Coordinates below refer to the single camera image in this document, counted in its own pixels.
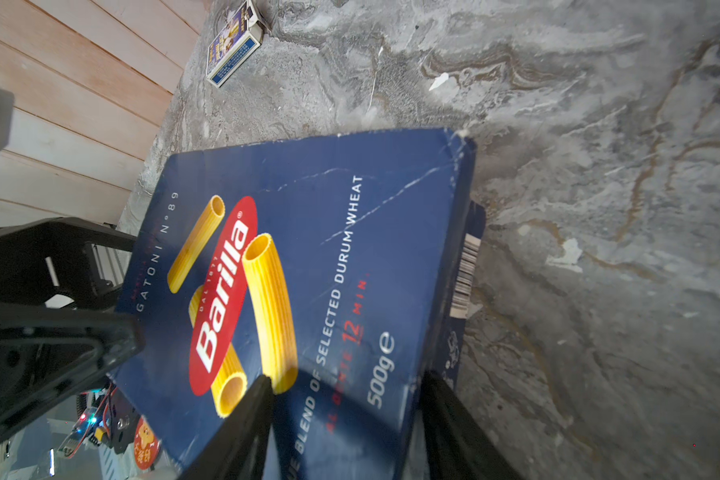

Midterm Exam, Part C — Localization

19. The blue Barilla rigatoni box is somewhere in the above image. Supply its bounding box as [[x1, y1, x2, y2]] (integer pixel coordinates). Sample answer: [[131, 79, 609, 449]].
[[114, 128, 477, 479]]

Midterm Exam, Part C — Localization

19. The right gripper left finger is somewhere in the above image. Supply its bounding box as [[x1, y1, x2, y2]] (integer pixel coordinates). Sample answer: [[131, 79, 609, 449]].
[[179, 375, 274, 480]]

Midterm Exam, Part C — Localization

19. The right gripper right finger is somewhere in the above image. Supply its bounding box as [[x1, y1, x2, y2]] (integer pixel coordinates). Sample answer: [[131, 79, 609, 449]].
[[420, 370, 522, 480]]

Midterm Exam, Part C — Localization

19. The small card on floor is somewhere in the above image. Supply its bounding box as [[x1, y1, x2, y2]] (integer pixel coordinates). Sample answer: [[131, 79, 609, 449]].
[[205, 0, 267, 88]]

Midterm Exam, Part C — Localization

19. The red round sticker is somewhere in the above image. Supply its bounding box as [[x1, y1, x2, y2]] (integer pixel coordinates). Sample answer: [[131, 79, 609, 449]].
[[133, 418, 160, 470]]

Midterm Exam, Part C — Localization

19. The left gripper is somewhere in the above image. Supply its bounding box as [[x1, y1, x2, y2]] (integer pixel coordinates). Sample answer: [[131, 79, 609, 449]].
[[0, 217, 145, 443]]

